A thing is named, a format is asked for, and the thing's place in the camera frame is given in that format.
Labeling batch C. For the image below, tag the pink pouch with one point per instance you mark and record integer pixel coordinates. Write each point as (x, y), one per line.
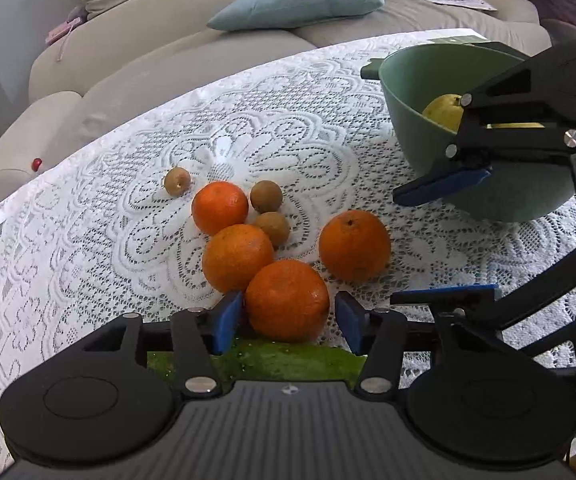
(63, 30)

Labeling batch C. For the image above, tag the small red ball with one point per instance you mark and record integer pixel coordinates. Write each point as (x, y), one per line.
(37, 163)

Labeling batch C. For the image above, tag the green bowl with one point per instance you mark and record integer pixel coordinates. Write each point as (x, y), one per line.
(410, 87)

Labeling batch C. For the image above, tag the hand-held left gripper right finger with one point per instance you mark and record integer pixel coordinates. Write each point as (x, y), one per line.
(348, 322)

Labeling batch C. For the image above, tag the green cucumber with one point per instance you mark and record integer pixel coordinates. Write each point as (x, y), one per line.
(278, 360)

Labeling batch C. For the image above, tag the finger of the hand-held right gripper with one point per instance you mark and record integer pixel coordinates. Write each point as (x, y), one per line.
(447, 184)
(442, 293)

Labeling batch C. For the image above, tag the yellow pear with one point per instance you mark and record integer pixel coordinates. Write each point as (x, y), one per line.
(442, 112)

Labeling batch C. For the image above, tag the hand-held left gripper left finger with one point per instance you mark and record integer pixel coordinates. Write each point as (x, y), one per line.
(228, 322)

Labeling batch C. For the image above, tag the orange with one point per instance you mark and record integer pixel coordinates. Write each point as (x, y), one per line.
(354, 245)
(238, 257)
(219, 207)
(288, 300)

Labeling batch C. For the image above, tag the brown kiwi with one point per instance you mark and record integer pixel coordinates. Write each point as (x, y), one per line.
(177, 181)
(274, 227)
(266, 196)

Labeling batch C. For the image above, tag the light blue pillow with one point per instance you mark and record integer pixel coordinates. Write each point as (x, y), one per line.
(293, 0)

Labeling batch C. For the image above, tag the white lace tablecloth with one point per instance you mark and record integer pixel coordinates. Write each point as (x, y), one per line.
(93, 260)

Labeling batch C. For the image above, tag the beige sofa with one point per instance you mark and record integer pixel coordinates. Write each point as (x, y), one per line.
(118, 60)

